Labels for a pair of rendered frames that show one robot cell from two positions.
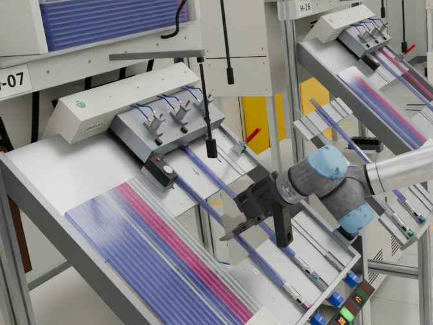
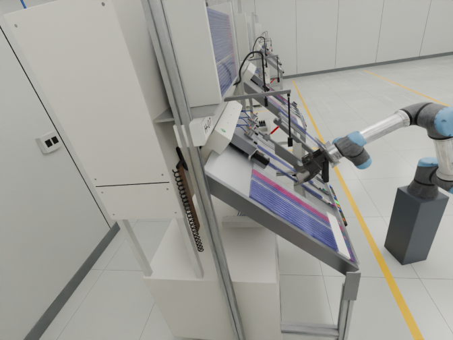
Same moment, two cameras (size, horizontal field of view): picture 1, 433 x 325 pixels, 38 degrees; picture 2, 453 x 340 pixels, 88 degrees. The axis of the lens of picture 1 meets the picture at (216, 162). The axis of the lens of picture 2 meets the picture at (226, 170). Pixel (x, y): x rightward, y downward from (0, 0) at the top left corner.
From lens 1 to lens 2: 0.90 m
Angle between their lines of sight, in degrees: 23
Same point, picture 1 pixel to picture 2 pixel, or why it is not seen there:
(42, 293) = (174, 229)
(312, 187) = (350, 152)
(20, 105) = not seen: hidden behind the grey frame
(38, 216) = (237, 203)
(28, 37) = (211, 93)
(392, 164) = (366, 133)
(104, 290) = (284, 232)
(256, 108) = not seen: hidden behind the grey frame
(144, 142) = (251, 144)
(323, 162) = (361, 139)
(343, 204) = (364, 157)
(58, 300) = not seen: hidden behind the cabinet
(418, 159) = (377, 129)
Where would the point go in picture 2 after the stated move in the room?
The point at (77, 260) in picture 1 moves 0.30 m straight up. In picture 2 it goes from (265, 220) to (257, 145)
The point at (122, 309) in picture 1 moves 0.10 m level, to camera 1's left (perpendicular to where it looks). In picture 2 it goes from (296, 239) to (274, 251)
